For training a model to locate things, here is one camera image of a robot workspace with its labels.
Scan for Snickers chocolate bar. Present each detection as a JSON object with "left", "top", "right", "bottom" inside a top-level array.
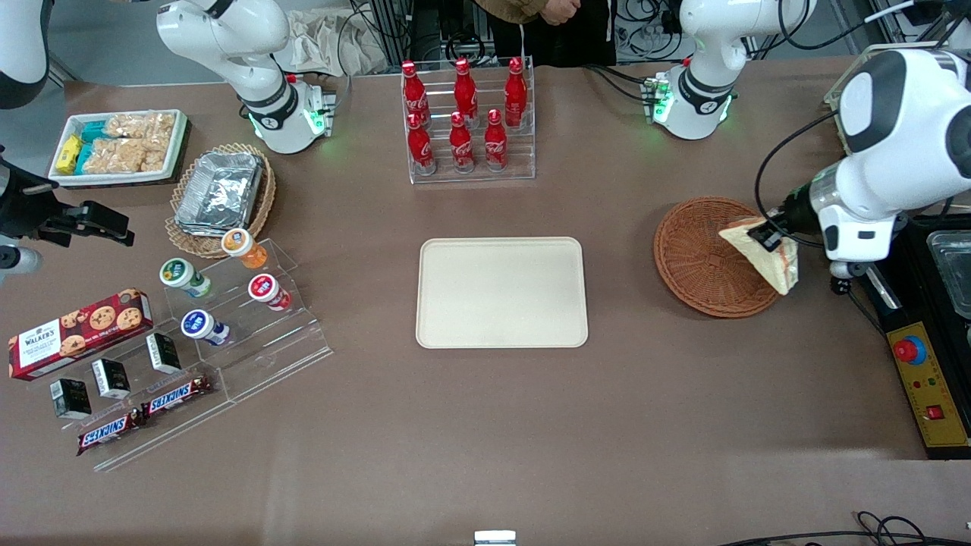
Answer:
[
  {"left": 141, "top": 375, "right": 213, "bottom": 419},
  {"left": 76, "top": 409, "right": 145, "bottom": 457}
]

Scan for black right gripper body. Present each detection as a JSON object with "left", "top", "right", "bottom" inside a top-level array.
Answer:
[{"left": 0, "top": 148, "right": 73, "bottom": 245}]

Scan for small black box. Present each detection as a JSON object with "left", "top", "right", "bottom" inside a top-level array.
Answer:
[
  {"left": 91, "top": 358, "right": 131, "bottom": 400},
  {"left": 50, "top": 378, "right": 93, "bottom": 420},
  {"left": 146, "top": 332, "right": 183, "bottom": 375}
]

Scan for white rectangular snack tray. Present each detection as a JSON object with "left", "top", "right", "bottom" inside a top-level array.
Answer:
[{"left": 48, "top": 108, "right": 190, "bottom": 189}]

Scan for yellow emergency stop control box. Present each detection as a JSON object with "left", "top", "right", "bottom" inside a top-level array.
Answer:
[{"left": 886, "top": 321, "right": 971, "bottom": 460}]

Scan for blue lid yogurt cup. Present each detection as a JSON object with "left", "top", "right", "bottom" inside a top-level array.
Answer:
[{"left": 181, "top": 309, "right": 231, "bottom": 347}]

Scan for triangular sandwich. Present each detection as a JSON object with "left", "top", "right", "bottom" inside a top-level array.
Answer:
[{"left": 718, "top": 217, "right": 800, "bottom": 297}]

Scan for person in dark clothing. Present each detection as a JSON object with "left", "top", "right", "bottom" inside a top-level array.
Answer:
[{"left": 470, "top": 0, "right": 619, "bottom": 67}]

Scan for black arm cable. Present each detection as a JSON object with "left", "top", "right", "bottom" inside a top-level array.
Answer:
[{"left": 753, "top": 112, "right": 843, "bottom": 248}]

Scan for beige plastic tray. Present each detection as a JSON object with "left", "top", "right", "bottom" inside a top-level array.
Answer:
[{"left": 416, "top": 237, "right": 589, "bottom": 350}]

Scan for brown round wicker basket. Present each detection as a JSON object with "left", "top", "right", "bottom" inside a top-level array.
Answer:
[{"left": 654, "top": 197, "right": 790, "bottom": 318}]

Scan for red cola bottle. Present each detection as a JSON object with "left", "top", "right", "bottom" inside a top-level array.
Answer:
[
  {"left": 504, "top": 57, "right": 528, "bottom": 128},
  {"left": 454, "top": 58, "right": 479, "bottom": 126},
  {"left": 484, "top": 109, "right": 508, "bottom": 171},
  {"left": 407, "top": 114, "right": 437, "bottom": 175},
  {"left": 401, "top": 61, "right": 430, "bottom": 126},
  {"left": 449, "top": 111, "right": 476, "bottom": 174}
]

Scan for black cooking appliance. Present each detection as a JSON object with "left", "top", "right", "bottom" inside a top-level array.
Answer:
[{"left": 857, "top": 216, "right": 971, "bottom": 327}]

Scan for white wire shelf rack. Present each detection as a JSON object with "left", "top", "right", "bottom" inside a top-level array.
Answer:
[{"left": 824, "top": 42, "right": 941, "bottom": 152}]

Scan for black base cables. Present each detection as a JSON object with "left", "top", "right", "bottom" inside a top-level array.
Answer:
[{"left": 584, "top": 63, "right": 655, "bottom": 103}]

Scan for clear acrylic stepped snack stand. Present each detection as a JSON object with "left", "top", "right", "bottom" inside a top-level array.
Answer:
[{"left": 42, "top": 330, "right": 236, "bottom": 472}]

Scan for silver foil container stack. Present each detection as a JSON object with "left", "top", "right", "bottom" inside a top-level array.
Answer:
[{"left": 174, "top": 152, "right": 265, "bottom": 236}]

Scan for green lid yogurt cup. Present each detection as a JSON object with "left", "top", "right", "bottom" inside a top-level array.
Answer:
[{"left": 159, "top": 258, "right": 213, "bottom": 299}]

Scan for clear rectangular container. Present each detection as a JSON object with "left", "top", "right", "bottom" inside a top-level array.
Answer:
[{"left": 925, "top": 230, "right": 971, "bottom": 319}]

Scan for clear rice cracker bag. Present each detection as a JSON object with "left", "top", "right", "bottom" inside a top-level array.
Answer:
[
  {"left": 105, "top": 112, "right": 177, "bottom": 143},
  {"left": 82, "top": 138, "right": 169, "bottom": 174}
]

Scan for orange lid yogurt cup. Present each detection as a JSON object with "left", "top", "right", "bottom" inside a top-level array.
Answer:
[{"left": 222, "top": 228, "right": 268, "bottom": 270}]

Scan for clear acrylic bottle rack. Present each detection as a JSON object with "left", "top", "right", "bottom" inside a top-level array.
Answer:
[{"left": 401, "top": 57, "right": 536, "bottom": 185}]

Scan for red lid yogurt cup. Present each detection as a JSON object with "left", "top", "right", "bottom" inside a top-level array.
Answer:
[{"left": 248, "top": 274, "right": 292, "bottom": 312}]

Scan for red Walkers cookie box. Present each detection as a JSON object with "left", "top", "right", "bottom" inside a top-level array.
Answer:
[{"left": 8, "top": 288, "right": 154, "bottom": 381}]

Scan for black cable bundle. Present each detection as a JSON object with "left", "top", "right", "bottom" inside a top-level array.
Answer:
[{"left": 717, "top": 512, "right": 971, "bottom": 546}]

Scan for aluminium frame rack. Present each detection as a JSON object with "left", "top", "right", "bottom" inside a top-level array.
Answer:
[{"left": 369, "top": 0, "right": 486, "bottom": 65}]

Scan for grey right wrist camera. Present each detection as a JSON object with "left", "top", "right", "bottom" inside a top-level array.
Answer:
[{"left": 0, "top": 244, "right": 42, "bottom": 275}]

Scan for clear acrylic stepped cup stand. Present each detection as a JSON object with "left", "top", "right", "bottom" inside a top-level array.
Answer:
[{"left": 163, "top": 239, "right": 335, "bottom": 403}]

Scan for black power cable with plug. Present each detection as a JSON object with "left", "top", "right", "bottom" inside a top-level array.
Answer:
[{"left": 829, "top": 273, "right": 890, "bottom": 336}]

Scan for crumpled beige cloth bag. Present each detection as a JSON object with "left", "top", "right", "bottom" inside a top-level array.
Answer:
[{"left": 273, "top": 8, "right": 388, "bottom": 77}]

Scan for light oval wicker basket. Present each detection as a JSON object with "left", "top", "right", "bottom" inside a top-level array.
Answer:
[{"left": 165, "top": 143, "right": 276, "bottom": 260}]

